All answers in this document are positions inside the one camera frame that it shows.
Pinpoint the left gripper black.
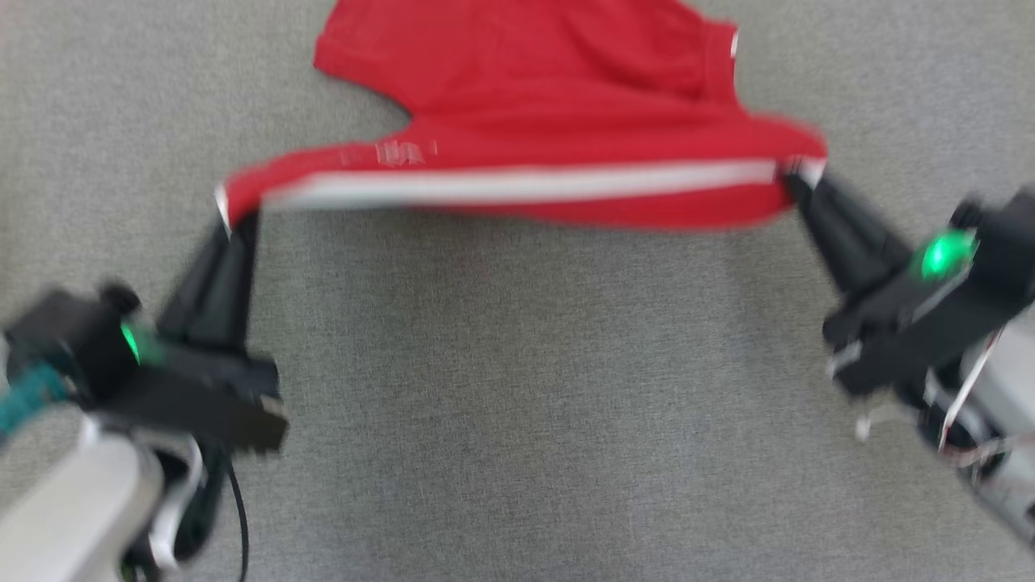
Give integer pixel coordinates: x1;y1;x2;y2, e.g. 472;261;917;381
4;212;289;455

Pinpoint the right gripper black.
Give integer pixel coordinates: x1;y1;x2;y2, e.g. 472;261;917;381
783;174;1035;397

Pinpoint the red shorts white side stripe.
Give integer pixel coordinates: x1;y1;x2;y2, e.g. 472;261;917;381
217;0;828;235

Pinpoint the grey fabric sofa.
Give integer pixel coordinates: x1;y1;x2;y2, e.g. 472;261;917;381
0;0;1035;582

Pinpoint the thin white right arm cable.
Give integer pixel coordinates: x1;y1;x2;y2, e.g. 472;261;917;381
855;327;1008;453

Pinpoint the teal left gripper cable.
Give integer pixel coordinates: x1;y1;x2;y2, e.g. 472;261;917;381
0;362;70;439

